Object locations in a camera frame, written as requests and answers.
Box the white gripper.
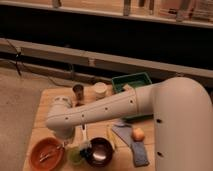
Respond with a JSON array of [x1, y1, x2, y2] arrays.
[[53, 128, 75, 144]]

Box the silver fork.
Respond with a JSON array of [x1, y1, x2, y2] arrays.
[[39, 144, 65, 162]]

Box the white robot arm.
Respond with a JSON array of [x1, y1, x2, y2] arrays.
[[46, 77, 213, 171]]

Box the brown-headed spatula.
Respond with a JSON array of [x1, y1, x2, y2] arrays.
[[81, 125, 87, 141]]

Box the green small cup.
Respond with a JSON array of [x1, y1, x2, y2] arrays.
[[67, 146, 82, 165]]

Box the orange bowl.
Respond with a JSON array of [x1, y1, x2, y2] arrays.
[[29, 137, 65, 171]]

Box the dark purple bowl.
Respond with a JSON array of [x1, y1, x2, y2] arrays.
[[86, 137, 113, 167]]

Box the metal cup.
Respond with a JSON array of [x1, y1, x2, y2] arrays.
[[73, 84, 84, 106]]

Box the yellow banana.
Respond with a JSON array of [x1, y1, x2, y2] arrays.
[[107, 125, 116, 151]]

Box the white cup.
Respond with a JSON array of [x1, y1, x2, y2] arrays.
[[93, 82, 107, 99]]

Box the wooden cutting board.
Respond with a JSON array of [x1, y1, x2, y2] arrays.
[[22, 86, 155, 171]]

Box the orange peach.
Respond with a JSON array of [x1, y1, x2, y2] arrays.
[[132, 128, 145, 141]]

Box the blue-grey cloth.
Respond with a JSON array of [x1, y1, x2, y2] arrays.
[[112, 121, 149, 167]]

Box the tan sponge block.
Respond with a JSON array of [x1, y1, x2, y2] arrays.
[[122, 84, 134, 91]]

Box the green tray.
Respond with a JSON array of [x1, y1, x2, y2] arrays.
[[111, 72, 152, 122]]

